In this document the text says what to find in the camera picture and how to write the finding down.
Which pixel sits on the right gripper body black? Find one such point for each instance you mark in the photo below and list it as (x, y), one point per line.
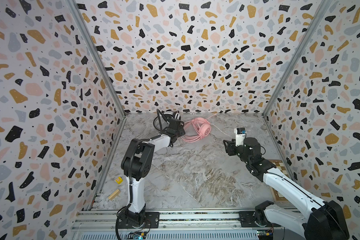
(231, 146)

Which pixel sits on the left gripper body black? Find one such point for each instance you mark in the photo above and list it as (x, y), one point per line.
(179, 132)

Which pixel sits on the white black headphones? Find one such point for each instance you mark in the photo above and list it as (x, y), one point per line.
(163, 116)

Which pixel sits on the pink headphones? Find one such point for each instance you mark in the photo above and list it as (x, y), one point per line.
(202, 127)

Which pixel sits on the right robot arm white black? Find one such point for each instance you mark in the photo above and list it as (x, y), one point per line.
(316, 219)

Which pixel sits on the wooden checkerboard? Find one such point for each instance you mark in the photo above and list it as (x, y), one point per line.
(279, 182)

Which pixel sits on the small yellow block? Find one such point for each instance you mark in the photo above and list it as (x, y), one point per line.
(119, 180)

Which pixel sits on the small wooden block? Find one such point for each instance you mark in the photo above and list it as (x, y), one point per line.
(114, 195)

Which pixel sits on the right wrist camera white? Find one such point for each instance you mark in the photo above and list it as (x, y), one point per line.
(240, 136)

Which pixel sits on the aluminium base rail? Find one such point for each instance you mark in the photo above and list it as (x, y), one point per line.
(220, 224)

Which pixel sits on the left corner aluminium post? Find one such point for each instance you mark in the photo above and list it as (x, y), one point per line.
(72, 5)

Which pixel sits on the corner aluminium post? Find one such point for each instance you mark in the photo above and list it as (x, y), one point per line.
(319, 14)
(72, 5)

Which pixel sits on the right corner aluminium post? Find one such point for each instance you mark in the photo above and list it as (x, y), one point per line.
(319, 14)

